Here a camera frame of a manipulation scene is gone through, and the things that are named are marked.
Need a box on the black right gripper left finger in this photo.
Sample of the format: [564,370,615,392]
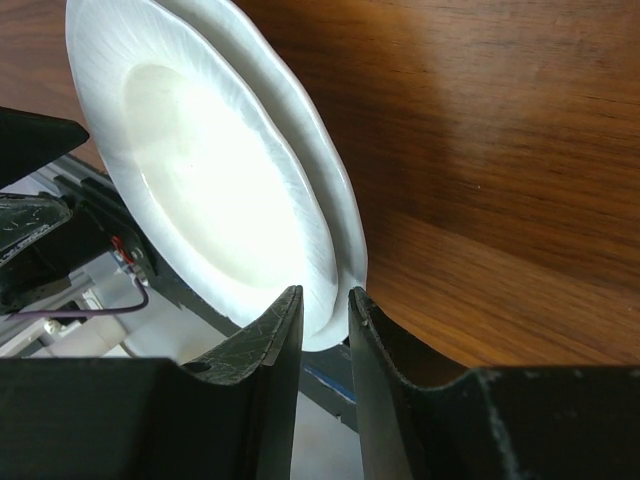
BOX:
[1,287,303,479]

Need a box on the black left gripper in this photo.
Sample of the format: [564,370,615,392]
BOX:
[0,107,157,315]

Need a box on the white scalloped deep plate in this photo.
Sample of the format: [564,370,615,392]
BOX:
[66,1,338,334]

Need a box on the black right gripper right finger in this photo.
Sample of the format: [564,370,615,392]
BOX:
[348,288,639,479]

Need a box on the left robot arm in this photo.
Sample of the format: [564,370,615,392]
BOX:
[1,108,235,363]

